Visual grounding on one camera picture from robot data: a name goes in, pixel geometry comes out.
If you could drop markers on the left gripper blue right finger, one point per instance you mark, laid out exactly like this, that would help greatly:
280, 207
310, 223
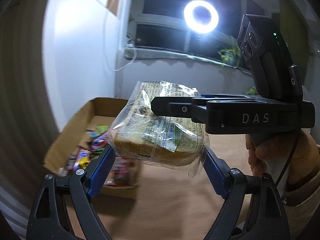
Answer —
266, 217

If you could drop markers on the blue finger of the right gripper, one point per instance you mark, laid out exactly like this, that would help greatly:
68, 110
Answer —
229, 96
193, 108

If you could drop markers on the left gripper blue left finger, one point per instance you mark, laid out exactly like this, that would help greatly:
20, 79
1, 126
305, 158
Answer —
49, 217

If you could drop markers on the small Snickers bar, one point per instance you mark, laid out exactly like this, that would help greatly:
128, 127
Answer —
83, 159

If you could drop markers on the bagged sliced bread loaf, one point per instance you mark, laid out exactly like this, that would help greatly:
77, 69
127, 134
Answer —
137, 133

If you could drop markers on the dark cake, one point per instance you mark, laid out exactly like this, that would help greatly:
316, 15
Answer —
119, 174

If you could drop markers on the yellow jelly cup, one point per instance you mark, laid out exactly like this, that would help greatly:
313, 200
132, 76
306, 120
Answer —
101, 129

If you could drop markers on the large Snickers bar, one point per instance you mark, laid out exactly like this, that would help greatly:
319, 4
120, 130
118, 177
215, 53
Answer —
98, 139

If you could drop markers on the right beige sleeve forearm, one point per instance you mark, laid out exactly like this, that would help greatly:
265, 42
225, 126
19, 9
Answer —
301, 200

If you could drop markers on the person's right hand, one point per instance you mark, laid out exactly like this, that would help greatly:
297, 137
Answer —
278, 149

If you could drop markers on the green white carton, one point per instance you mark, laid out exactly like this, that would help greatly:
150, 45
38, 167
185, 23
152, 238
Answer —
251, 91

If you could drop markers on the potted spider plant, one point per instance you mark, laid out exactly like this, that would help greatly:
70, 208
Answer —
230, 55

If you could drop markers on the brown cardboard box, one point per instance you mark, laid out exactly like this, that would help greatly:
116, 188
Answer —
87, 123

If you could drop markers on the grey windowsill cloth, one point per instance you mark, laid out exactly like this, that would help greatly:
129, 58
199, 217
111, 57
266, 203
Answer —
142, 54

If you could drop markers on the ring light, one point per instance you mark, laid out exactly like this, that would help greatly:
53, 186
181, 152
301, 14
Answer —
200, 16

